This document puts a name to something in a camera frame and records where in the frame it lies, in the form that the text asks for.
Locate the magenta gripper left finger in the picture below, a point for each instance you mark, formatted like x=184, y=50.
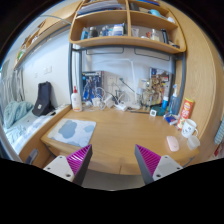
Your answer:
x=73, y=167

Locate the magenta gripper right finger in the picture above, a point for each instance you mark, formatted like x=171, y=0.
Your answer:
x=154, y=167

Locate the pink computer mouse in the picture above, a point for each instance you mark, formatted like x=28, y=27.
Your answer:
x=173, y=143

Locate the blue cloud mouse pad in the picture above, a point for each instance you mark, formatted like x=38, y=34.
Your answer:
x=73, y=132

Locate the clear plastic cup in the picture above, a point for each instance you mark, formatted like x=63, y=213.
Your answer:
x=193, y=142

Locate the small white clock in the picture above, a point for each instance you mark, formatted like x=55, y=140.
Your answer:
x=153, y=112

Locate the white mug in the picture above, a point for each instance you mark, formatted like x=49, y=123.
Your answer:
x=189, y=128

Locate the bed with white sheet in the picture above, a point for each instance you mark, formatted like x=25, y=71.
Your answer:
x=22, y=130

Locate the blue spray bottle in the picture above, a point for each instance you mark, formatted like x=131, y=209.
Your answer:
x=173, y=100

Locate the white power strip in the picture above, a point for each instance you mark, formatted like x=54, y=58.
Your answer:
x=121, y=107

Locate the black backpack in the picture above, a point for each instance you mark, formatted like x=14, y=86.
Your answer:
x=43, y=103

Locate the white lotion bottle red cap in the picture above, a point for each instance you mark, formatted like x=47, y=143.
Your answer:
x=76, y=101

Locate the red yellow chips can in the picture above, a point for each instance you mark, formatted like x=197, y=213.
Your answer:
x=185, y=112

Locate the teal blanket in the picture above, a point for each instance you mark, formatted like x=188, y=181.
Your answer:
x=14, y=111

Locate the colourful figure box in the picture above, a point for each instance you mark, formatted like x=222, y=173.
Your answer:
x=160, y=83

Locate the blue robot model box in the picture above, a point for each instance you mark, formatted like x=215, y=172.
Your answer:
x=92, y=82

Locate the wooden wall shelf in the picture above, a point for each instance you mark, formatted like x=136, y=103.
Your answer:
x=137, y=23

